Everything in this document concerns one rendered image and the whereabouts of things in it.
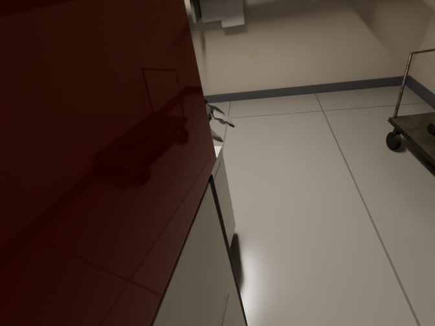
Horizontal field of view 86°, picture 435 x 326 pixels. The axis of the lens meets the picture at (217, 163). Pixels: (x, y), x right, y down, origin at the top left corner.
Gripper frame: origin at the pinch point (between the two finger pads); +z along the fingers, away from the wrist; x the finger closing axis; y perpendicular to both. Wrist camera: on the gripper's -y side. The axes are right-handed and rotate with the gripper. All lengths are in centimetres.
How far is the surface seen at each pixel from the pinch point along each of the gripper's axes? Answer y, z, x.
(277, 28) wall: 150, -53, -209
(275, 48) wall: 169, -43, -200
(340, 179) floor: 115, 87, -73
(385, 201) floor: 95, 116, -68
